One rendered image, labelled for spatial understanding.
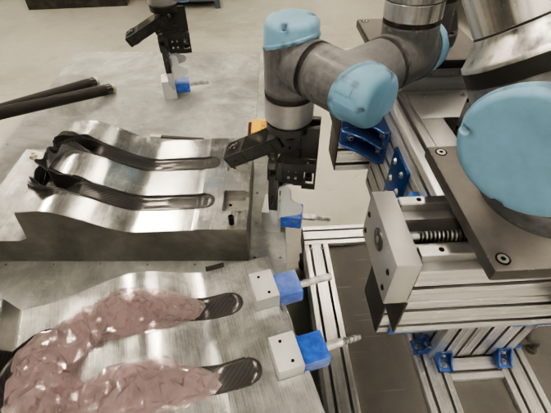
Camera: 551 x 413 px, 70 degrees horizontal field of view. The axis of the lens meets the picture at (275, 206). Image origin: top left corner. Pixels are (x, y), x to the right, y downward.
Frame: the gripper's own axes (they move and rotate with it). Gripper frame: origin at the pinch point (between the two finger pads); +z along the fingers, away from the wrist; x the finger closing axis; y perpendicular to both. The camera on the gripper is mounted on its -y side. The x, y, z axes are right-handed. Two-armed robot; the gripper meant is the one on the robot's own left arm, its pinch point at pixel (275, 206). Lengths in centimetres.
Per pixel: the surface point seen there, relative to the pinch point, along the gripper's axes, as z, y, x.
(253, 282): -3.5, -0.6, -19.8
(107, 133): -7.8, -35.7, 8.4
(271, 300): -2.7, 2.5, -22.0
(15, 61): 85, -234, 211
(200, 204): -3.8, -13.0, -5.0
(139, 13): 85, -176, 320
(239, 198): -2.2, -6.7, -1.0
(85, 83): 2, -61, 43
